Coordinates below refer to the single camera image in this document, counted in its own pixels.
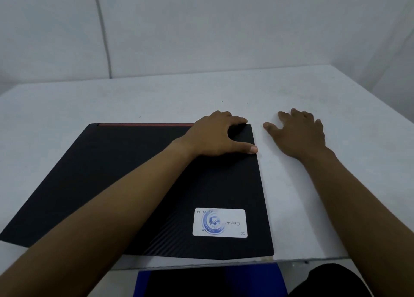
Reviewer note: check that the person's right hand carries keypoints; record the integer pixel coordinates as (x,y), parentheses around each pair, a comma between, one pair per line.
(300,138)

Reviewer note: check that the person's left hand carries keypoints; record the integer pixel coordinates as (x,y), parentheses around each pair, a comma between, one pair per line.
(207,135)

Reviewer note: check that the person's right thumb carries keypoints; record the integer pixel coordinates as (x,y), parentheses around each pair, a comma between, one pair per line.
(271,130)

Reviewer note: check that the person's right middle finger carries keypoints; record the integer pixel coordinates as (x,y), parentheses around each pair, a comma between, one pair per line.
(297,114)

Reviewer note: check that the person's right little finger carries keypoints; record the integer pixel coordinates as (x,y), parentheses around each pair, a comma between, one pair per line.
(320,127)

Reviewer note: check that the person's left thumb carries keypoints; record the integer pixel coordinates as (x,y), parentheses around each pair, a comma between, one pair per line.
(244,147)

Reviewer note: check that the black laptop with red trim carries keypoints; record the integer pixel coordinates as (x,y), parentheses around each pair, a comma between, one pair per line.
(97,164)

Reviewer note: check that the person's left forearm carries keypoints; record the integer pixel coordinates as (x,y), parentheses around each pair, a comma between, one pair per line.
(97,216)

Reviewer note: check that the person's right forearm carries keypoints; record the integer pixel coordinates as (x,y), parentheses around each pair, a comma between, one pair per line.
(365,216)

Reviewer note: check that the white sticker with blue stamp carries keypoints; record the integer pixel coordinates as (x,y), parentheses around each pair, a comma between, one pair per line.
(226,224)

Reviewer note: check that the blue chair seat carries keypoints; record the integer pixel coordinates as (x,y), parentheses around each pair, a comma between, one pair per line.
(255,280)

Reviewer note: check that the person's left leg black trousers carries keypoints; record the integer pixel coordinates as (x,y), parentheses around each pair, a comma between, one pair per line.
(187,283)

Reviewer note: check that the person's leg black trousers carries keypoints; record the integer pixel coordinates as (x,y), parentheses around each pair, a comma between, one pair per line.
(330,282)
(187,283)

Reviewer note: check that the person's right leg black trousers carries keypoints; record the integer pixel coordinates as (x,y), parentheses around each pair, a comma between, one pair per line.
(330,282)

